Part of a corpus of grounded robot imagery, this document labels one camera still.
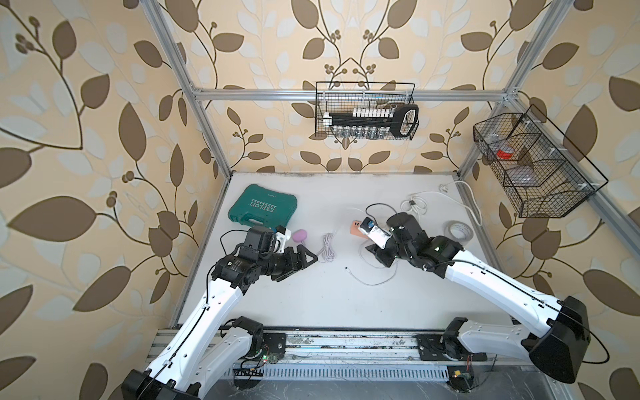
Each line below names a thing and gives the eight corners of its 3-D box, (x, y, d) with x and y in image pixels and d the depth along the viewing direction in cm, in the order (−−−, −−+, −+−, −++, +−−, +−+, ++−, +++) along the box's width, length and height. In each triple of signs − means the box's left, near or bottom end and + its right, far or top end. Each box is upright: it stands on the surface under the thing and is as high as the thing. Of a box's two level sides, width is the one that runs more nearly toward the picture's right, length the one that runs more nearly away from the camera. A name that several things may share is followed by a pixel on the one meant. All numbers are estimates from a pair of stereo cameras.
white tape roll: (441, 234, 101) (444, 230, 98) (446, 221, 105) (449, 217, 103) (467, 245, 98) (471, 241, 95) (471, 231, 102) (474, 227, 99)
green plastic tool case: (229, 221, 107) (224, 212, 103) (251, 191, 119) (248, 181, 114) (280, 237, 102) (278, 229, 97) (299, 204, 114) (297, 195, 109)
